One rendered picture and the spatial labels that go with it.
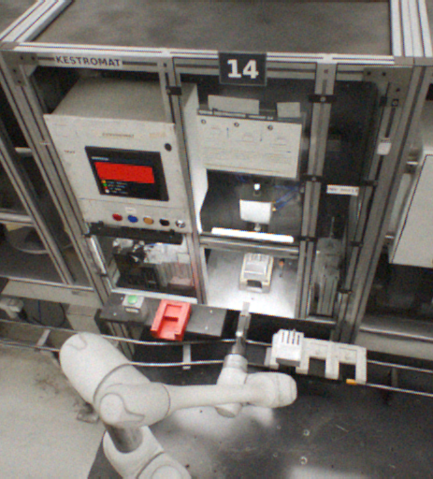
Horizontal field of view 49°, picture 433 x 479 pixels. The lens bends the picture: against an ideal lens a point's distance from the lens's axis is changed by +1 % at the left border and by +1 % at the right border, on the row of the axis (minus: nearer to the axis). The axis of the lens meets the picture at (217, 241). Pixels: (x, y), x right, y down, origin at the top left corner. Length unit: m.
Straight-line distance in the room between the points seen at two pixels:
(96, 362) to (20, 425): 1.83
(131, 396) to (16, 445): 1.88
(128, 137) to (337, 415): 1.36
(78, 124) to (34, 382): 1.98
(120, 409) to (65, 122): 0.86
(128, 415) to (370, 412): 1.18
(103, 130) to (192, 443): 1.25
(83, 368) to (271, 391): 0.63
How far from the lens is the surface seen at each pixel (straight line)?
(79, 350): 1.33
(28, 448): 3.01
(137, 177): 1.55
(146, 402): 1.24
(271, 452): 2.03
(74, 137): 1.59
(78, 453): 2.90
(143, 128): 1.46
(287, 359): 1.91
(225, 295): 2.09
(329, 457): 2.04
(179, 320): 1.97
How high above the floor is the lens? 2.60
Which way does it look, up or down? 47 degrees down
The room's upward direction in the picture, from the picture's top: 6 degrees counter-clockwise
